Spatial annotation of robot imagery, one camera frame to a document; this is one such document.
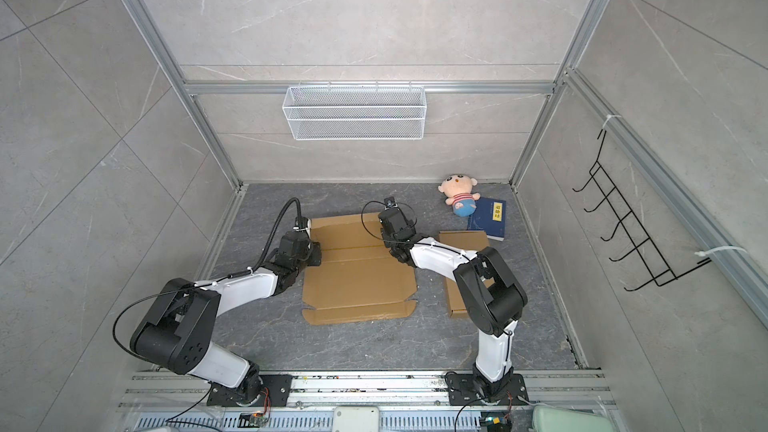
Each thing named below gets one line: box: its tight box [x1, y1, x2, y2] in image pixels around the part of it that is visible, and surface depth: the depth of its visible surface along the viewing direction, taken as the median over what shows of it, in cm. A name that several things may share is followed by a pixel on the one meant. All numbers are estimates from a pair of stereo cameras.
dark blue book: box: [467, 197, 507, 242], surface depth 109 cm
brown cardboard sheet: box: [302, 213, 417, 325], surface depth 90 cm
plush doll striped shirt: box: [438, 174, 481, 217], surface depth 112 cm
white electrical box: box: [332, 406, 381, 432], surface depth 70 cm
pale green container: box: [532, 405, 614, 432], surface depth 70 cm
